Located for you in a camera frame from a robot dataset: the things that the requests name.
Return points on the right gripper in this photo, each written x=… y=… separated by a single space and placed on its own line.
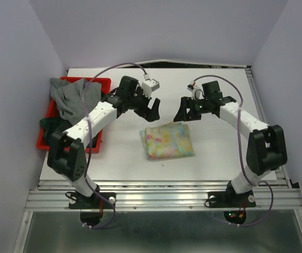
x=186 y=103

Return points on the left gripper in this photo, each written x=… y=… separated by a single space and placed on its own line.
x=149 y=115

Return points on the floral pastel skirt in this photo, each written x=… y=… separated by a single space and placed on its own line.
x=169 y=141

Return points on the grey skirt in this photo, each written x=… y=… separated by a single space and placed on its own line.
x=72 y=98

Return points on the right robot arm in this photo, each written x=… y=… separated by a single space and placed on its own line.
x=266 y=149

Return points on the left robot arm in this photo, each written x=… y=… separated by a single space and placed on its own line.
x=67 y=155

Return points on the dark green skirt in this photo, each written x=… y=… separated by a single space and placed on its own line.
x=49 y=125

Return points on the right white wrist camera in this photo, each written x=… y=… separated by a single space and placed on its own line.
x=196 y=91

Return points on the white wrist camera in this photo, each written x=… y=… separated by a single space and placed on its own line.
x=196 y=91
x=149 y=86

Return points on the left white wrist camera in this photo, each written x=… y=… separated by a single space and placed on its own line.
x=149 y=86

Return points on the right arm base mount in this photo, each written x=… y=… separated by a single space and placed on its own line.
x=228 y=198

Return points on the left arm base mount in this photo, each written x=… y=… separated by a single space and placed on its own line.
x=78 y=201

